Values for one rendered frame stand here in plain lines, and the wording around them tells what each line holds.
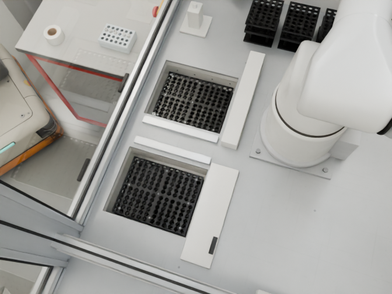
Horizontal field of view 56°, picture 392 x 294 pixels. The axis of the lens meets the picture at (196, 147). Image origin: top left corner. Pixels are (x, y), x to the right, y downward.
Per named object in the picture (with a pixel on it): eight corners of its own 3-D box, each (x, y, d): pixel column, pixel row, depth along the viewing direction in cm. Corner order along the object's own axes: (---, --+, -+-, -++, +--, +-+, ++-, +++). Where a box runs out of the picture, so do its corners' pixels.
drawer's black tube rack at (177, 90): (153, 125, 122) (150, 116, 116) (171, 81, 128) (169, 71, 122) (217, 143, 118) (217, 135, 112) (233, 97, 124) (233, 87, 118)
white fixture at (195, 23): (179, 32, 122) (176, 10, 113) (187, 12, 125) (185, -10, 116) (205, 38, 121) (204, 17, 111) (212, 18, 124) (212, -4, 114)
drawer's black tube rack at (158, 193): (116, 215, 111) (111, 210, 105) (138, 163, 117) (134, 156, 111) (186, 238, 108) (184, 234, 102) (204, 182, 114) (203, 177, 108)
